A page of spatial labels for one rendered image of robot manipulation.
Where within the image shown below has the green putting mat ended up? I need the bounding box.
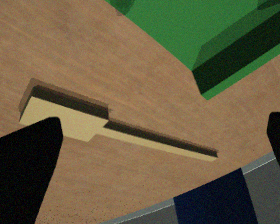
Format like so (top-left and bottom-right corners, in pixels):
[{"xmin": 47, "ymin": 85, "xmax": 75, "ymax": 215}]
[{"xmin": 105, "ymin": 0, "xmax": 280, "ymax": 71}]

